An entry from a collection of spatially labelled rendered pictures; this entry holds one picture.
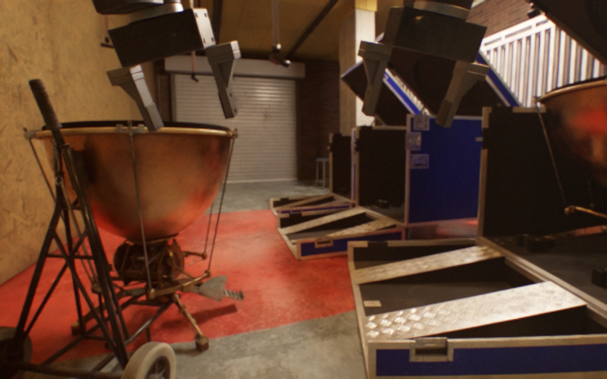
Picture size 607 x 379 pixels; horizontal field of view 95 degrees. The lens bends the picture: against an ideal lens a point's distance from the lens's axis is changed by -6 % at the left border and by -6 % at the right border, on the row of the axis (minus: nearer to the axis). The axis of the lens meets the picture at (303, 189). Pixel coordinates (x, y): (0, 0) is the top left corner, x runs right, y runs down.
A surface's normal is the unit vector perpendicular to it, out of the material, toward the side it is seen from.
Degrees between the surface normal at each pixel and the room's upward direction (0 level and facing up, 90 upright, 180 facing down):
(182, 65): 90
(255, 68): 90
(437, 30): 113
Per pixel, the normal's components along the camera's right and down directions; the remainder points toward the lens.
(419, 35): 0.12, 0.50
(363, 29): 0.30, 0.11
